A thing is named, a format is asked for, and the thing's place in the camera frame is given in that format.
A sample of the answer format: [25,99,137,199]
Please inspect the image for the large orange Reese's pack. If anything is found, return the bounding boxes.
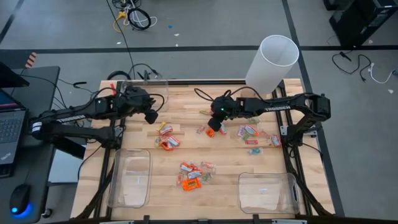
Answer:
[182,178,202,192]

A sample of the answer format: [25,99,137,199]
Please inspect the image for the orange black striped marker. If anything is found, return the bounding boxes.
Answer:
[24,52,38,69]

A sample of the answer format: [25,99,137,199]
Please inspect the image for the black computer tower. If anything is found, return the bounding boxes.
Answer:
[323,0,398,48]

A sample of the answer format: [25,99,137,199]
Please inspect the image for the long black floor cable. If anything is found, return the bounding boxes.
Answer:
[105,0,136,79]

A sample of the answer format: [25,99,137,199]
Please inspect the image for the red white candy wrapper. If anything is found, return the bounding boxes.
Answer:
[269,134,282,148]

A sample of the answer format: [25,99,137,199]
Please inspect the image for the black computer mouse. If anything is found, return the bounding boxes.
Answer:
[8,183,32,216]

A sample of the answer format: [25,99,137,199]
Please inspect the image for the black cable bundle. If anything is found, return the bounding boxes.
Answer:
[107,63,162,81]

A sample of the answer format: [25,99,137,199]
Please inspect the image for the white charger cable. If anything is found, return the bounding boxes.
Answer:
[368,62,398,85]

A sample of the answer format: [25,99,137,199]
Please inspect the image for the black monitor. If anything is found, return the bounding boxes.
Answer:
[0,60,30,90]

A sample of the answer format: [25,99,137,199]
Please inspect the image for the clear plastic bin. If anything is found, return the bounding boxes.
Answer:
[106,148,154,209]
[237,172,301,215]
[120,79,170,113]

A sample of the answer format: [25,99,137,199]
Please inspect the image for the black coiled cable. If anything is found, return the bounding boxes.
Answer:
[126,6,152,31]

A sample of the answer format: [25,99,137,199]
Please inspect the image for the white shade table lamp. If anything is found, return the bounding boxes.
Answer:
[241,34,300,110]

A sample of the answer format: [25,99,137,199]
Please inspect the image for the yellow extension cable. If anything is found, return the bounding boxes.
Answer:
[112,10,129,34]

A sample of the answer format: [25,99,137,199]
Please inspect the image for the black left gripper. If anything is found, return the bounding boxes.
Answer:
[121,86,159,125]

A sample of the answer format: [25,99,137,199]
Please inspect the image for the black power cable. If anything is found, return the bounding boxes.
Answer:
[331,50,373,83]

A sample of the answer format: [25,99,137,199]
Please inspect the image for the black laptop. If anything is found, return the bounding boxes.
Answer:
[0,88,28,166]

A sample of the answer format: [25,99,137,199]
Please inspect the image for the white floor cable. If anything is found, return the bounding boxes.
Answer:
[123,12,159,29]

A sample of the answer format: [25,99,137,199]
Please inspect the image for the black desk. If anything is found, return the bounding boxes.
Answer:
[0,65,62,224]

